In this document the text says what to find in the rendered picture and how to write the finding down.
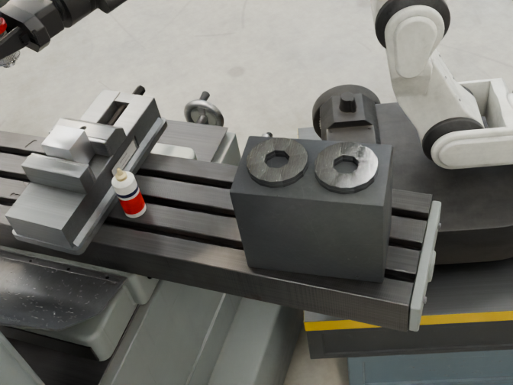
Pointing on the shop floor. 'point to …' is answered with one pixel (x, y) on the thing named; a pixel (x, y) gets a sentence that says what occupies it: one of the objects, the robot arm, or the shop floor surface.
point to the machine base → (258, 344)
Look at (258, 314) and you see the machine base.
